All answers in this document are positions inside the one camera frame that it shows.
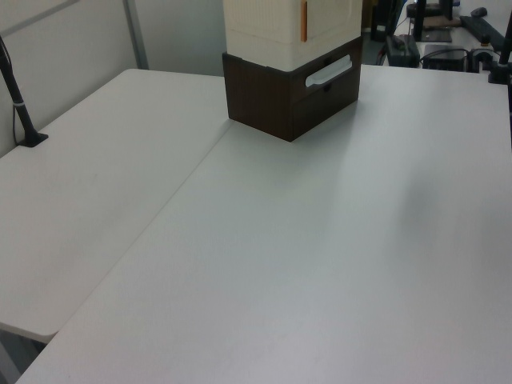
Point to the cream cabinet door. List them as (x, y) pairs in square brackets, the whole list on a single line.
[(332, 20)]

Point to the cream plastic cabinet body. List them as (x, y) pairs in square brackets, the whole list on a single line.
[(260, 32)]

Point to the dark brown drawer unit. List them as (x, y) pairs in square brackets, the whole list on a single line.
[(260, 96)]

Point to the black tall background object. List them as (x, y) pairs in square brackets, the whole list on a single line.
[(384, 20)]

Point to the black low equipment box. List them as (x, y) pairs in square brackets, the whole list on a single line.
[(444, 58)]

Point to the black monitor stand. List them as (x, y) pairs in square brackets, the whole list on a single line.
[(434, 34)]

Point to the black keyboard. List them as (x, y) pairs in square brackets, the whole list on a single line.
[(482, 27)]

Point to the dark computer mouse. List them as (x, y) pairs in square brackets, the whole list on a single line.
[(479, 12)]

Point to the grey metal partition post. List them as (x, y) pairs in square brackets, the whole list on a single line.
[(136, 36)]

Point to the black camera stand with base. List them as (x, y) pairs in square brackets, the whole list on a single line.
[(20, 108)]

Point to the black clamp camera stand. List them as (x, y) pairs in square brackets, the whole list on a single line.
[(500, 70)]

